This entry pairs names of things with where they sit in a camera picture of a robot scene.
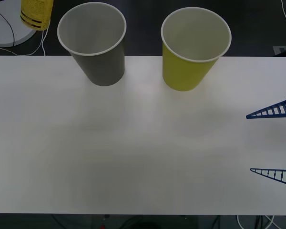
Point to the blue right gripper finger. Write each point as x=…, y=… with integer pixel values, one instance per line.
x=280, y=111
x=283, y=175

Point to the yellow bottle with black cap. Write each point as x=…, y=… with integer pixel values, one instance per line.
x=37, y=13

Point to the grey floor outlet box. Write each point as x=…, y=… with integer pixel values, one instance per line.
x=284, y=50

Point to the yellow-green plastic bin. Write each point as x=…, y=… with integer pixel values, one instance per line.
x=183, y=74

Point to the grey plastic bin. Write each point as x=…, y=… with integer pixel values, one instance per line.
x=102, y=64

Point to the white round stand base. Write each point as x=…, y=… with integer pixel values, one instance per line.
x=2, y=28

